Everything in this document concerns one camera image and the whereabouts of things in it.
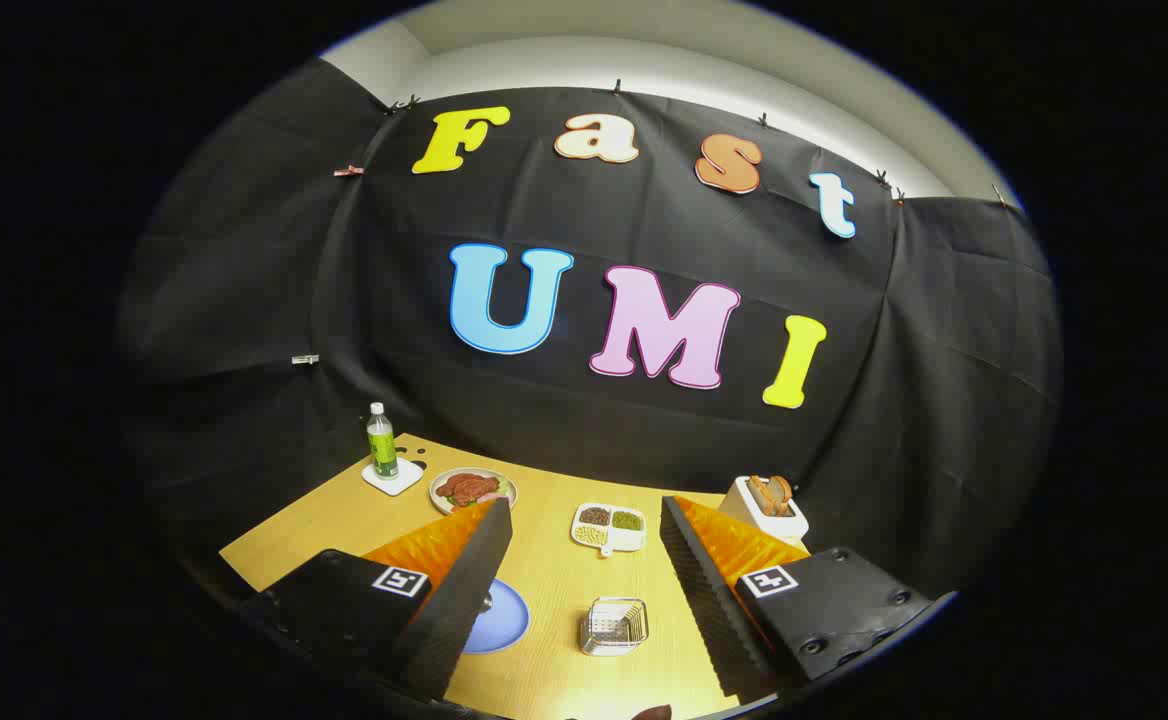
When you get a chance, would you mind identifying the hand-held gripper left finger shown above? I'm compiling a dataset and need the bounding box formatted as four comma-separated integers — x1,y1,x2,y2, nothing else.
244,498,515,703

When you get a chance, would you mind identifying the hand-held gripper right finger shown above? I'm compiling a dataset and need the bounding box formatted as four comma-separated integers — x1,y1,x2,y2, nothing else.
659,495,945,706

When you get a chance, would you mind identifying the blue round plate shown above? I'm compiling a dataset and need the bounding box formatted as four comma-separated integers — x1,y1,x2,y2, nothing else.
462,578,531,655

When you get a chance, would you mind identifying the white divided bean tray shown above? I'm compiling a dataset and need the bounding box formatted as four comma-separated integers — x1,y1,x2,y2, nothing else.
571,503,647,558

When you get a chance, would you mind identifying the white toaster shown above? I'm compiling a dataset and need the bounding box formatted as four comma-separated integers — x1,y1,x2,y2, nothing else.
719,475,810,546

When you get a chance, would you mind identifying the white round food plate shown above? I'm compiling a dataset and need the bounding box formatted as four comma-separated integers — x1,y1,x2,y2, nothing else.
429,467,519,515

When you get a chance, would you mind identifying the brown steak piece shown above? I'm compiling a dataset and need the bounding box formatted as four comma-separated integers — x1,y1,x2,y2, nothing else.
436,473,501,504

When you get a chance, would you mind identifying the white square coaster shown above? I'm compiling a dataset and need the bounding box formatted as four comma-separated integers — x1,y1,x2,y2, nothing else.
362,458,425,497

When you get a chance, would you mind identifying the green label plastic bottle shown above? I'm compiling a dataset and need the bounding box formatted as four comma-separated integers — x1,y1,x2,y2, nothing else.
366,402,400,480

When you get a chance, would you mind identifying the metal wire basket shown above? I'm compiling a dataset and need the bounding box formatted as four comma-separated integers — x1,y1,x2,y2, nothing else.
580,597,650,657

